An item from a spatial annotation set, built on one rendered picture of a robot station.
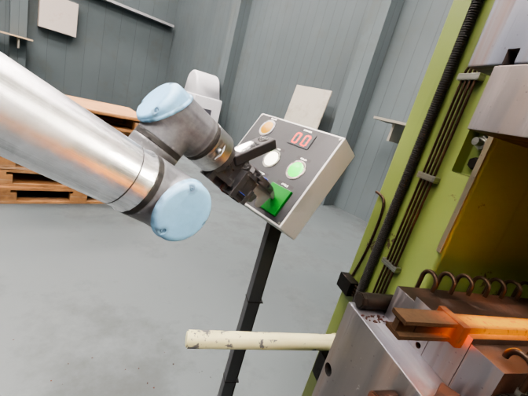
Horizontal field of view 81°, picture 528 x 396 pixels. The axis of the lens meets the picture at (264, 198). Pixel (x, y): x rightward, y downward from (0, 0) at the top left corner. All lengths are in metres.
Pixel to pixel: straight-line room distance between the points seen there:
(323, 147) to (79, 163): 0.59
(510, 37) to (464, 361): 0.46
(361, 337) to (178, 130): 0.48
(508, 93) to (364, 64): 4.49
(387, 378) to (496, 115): 0.42
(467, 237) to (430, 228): 0.07
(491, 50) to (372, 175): 4.35
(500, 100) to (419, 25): 4.62
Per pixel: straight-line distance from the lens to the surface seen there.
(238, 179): 0.67
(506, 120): 0.56
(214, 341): 0.88
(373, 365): 0.60
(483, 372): 0.54
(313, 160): 0.81
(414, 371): 0.57
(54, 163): 0.37
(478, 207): 0.77
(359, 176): 5.02
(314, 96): 5.34
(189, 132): 0.56
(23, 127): 0.36
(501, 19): 0.64
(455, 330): 0.54
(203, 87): 7.12
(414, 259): 0.81
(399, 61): 5.10
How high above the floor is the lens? 1.22
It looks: 16 degrees down
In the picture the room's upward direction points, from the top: 15 degrees clockwise
